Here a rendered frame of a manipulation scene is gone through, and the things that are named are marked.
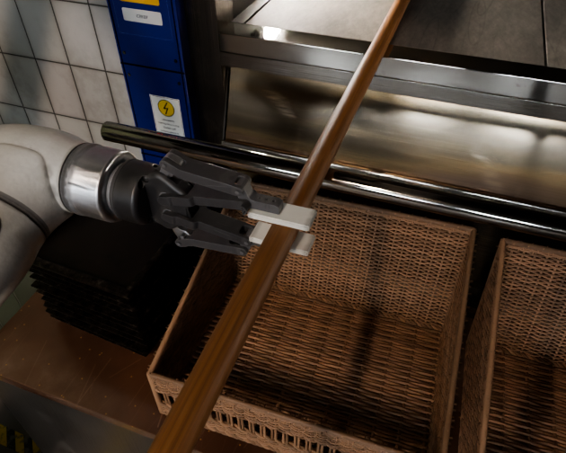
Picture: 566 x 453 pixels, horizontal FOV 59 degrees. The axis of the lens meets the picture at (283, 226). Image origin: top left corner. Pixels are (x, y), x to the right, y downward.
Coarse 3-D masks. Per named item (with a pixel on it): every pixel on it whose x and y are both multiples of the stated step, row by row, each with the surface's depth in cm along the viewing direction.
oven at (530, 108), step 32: (192, 0) 96; (224, 0) 98; (192, 32) 101; (192, 64) 106; (224, 64) 103; (256, 64) 101; (288, 64) 98; (224, 96) 109; (416, 96) 93; (448, 96) 91; (480, 96) 89
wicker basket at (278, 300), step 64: (320, 256) 119; (448, 256) 110; (192, 320) 108; (256, 320) 120; (320, 320) 120; (384, 320) 120; (448, 320) 110; (256, 384) 107; (320, 384) 107; (384, 384) 107; (448, 384) 90; (384, 448) 83
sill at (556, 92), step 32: (224, 32) 99; (256, 32) 99; (288, 32) 99; (320, 64) 96; (352, 64) 94; (384, 64) 92; (416, 64) 90; (448, 64) 88; (480, 64) 88; (512, 64) 88; (512, 96) 87; (544, 96) 86
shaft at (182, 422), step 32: (384, 32) 91; (352, 96) 74; (320, 160) 62; (256, 256) 50; (256, 288) 47; (224, 320) 44; (224, 352) 42; (192, 384) 40; (224, 384) 41; (192, 416) 38; (160, 448) 36; (192, 448) 37
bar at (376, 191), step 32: (128, 128) 74; (224, 160) 70; (256, 160) 68; (288, 160) 68; (352, 192) 65; (384, 192) 64; (416, 192) 63; (448, 192) 63; (512, 224) 60; (544, 224) 59
